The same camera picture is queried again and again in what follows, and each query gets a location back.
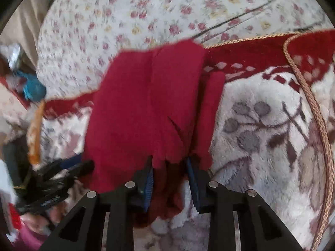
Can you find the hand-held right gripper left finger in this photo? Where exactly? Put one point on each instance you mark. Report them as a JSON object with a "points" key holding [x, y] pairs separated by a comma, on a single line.
{"points": [[148, 188]]}

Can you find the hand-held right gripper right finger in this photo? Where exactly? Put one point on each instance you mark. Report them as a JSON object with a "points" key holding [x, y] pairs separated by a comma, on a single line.
{"points": [[193, 183]]}

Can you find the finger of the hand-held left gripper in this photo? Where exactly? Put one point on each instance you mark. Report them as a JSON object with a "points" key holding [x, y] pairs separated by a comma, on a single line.
{"points": [[72, 162], [76, 171]]}

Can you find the red knit garment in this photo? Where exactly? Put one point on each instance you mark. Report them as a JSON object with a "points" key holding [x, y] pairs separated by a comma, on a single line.
{"points": [[146, 104]]}

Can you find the person's left hand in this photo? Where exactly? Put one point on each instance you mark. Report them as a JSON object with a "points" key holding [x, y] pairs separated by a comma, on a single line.
{"points": [[44, 221]]}

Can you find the blue plastic bag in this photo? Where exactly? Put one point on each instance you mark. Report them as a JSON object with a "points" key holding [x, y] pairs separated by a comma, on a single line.
{"points": [[33, 87]]}

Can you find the red and white plush blanket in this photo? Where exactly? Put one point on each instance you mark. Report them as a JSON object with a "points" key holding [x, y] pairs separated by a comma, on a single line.
{"points": [[261, 125]]}

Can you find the white floral duvet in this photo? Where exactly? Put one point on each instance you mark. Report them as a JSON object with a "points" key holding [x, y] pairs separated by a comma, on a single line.
{"points": [[146, 15]]}

